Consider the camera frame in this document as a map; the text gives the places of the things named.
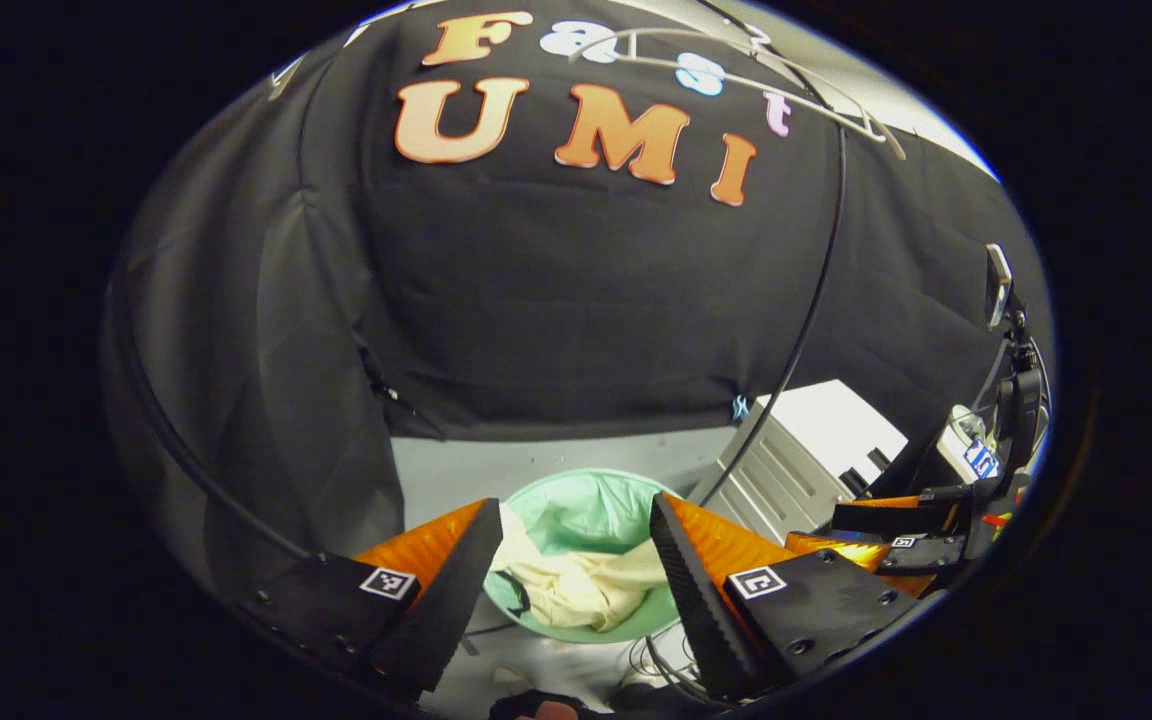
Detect white shirt hanger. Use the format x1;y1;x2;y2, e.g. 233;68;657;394
568;22;909;161

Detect white box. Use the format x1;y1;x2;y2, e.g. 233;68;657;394
691;378;909;546

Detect black floor cables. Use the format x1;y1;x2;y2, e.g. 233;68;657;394
624;628;729;703

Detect green laundry hamper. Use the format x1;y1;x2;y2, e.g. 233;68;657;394
483;468;697;644

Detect white side table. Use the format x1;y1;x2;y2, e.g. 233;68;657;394
936;403;1003;487

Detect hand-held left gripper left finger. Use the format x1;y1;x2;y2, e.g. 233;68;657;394
236;497;505;701

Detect black backdrop cloth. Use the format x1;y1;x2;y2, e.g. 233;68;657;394
101;0;1052;601

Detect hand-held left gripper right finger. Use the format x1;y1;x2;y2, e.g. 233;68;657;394
648;492;922;701

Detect cream button shirt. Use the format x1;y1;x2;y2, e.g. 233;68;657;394
489;503;672;633

